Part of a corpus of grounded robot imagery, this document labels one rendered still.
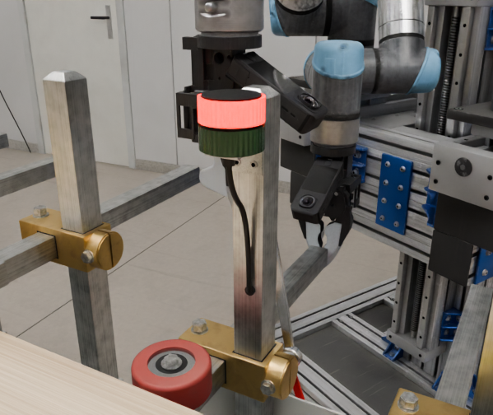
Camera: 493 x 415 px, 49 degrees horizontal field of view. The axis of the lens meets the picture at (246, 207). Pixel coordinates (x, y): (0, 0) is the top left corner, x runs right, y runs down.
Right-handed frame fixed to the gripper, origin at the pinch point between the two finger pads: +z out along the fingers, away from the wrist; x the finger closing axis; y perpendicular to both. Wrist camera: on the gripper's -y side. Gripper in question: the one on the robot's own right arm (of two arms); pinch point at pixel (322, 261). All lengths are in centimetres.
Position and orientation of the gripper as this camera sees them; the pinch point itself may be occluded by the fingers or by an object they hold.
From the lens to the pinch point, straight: 93.3
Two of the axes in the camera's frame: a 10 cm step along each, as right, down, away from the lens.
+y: 4.8, -3.2, 8.2
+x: -8.8, -1.8, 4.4
